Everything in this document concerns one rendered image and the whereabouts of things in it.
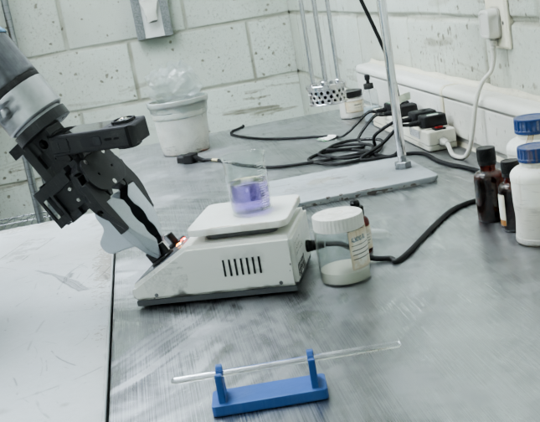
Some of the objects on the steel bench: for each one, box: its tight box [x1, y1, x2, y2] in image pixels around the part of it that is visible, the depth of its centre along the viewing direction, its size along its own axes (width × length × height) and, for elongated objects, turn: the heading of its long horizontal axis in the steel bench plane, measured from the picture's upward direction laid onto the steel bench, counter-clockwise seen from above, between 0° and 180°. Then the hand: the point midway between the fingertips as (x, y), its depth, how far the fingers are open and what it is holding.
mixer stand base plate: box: [269, 157, 438, 208], centre depth 154 cm, size 30×20×1 cm, turn 132°
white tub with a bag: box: [143, 59, 210, 157], centre depth 212 cm, size 14×14×21 cm
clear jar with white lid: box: [311, 206, 372, 287], centre depth 106 cm, size 6×6×8 cm
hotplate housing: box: [132, 207, 316, 306], centre depth 112 cm, size 22×13×8 cm, turn 113°
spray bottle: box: [362, 75, 379, 122], centre depth 212 cm, size 4×4×11 cm
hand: (159, 243), depth 110 cm, fingers closed, pressing on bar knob
